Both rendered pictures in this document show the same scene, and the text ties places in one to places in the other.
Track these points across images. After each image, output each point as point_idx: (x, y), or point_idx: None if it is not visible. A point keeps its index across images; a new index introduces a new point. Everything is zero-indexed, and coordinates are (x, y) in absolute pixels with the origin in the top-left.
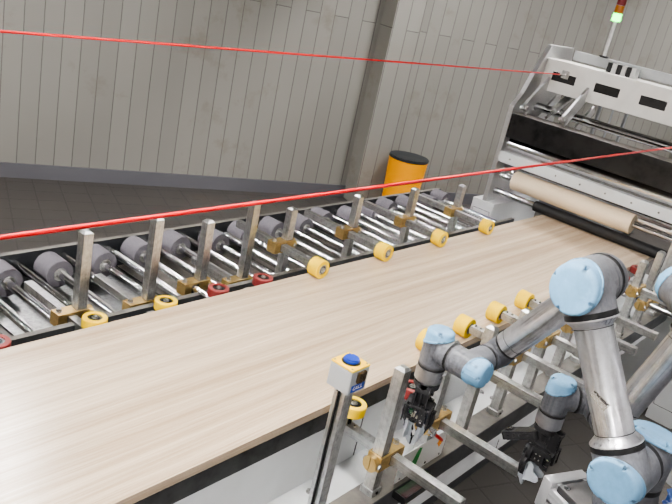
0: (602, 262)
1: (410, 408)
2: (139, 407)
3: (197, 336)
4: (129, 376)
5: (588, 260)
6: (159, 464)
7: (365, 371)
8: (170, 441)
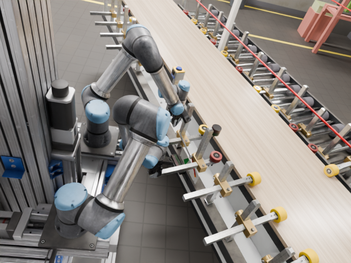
0: (139, 30)
1: None
2: (206, 81)
3: (249, 106)
4: (222, 84)
5: (141, 26)
6: None
7: (173, 71)
8: (189, 81)
